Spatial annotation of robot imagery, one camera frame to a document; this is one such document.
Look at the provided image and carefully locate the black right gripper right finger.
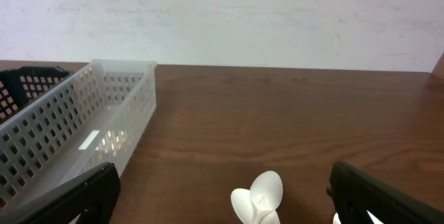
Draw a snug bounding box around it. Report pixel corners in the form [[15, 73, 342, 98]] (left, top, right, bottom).
[[327, 162, 443, 224]]

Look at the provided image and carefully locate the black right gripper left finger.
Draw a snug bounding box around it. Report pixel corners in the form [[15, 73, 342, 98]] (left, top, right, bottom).
[[1, 162, 121, 224]]

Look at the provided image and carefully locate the white plastic spoon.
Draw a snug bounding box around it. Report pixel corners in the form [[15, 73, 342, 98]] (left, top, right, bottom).
[[230, 188, 257, 224], [250, 171, 283, 223]]

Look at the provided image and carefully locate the clear perforated plastic basket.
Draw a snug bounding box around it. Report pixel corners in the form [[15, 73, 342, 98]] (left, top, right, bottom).
[[1, 60, 157, 213]]

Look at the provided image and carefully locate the dark green perforated basket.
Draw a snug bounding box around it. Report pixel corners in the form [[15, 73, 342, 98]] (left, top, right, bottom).
[[1, 66, 73, 123]]

